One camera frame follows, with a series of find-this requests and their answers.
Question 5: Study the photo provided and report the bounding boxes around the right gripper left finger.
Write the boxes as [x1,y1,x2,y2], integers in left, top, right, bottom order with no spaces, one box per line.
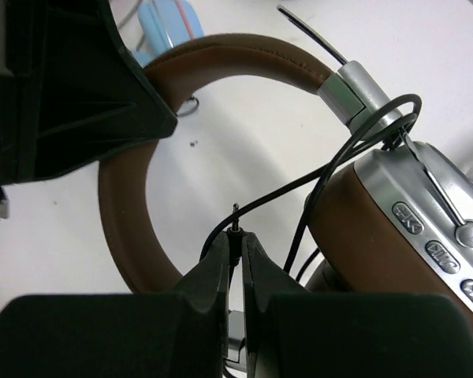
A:
[0,233,229,377]

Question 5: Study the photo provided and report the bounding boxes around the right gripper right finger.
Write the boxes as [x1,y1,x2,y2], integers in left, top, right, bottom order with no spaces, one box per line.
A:
[242,233,473,377]

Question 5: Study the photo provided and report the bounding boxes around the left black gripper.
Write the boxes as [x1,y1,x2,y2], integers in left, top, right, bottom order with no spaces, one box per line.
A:
[0,1,177,219]

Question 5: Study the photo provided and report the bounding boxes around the brown silver headphones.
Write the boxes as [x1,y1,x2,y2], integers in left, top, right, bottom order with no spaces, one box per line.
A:
[97,4,473,332]

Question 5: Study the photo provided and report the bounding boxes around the thin black headphone cable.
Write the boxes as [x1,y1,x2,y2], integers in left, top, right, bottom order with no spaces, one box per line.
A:
[199,93,423,284]

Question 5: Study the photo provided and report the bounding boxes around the blue pink headphones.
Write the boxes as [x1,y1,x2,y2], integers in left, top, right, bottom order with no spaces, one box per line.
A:
[131,1,204,67]

